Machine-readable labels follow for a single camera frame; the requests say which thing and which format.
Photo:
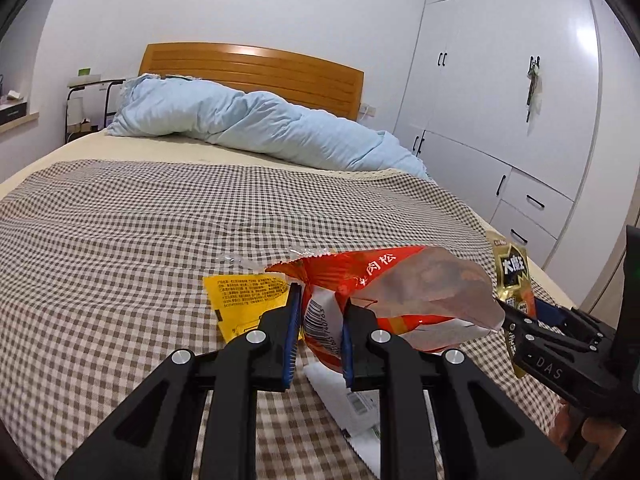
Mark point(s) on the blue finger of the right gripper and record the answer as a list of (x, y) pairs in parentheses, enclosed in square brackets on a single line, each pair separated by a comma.
[(574, 323), (517, 326)]

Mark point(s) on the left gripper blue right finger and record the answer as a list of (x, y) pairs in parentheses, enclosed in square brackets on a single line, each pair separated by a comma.
[(441, 416)]

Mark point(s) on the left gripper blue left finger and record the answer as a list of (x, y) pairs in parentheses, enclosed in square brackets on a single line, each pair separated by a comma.
[(195, 416)]

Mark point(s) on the gold black snack packet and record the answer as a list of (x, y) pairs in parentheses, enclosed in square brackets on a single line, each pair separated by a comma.
[(513, 287)]

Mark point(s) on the red snack wrapper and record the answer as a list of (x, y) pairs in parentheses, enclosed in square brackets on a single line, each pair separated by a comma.
[(425, 294)]

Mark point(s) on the right hand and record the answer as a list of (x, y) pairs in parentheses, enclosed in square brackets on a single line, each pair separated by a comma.
[(605, 435)]

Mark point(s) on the yellow snack packet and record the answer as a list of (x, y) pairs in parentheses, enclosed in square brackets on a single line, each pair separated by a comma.
[(240, 300)]

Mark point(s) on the white built-in wardrobe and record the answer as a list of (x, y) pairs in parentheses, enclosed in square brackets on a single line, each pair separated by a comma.
[(464, 107)]

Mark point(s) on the light blue duvet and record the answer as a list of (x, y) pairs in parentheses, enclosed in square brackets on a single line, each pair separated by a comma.
[(258, 122)]

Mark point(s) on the black metal bedside rack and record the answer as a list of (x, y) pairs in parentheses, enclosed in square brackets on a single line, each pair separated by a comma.
[(90, 103)]

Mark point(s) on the plastic bag on wardrobe handle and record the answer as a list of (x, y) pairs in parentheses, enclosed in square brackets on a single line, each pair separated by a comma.
[(534, 94)]

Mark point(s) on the wall power socket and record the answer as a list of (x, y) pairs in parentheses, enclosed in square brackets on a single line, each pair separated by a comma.
[(366, 110)]

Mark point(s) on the wooden bed frame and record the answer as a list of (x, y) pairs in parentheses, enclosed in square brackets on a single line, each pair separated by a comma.
[(300, 79)]

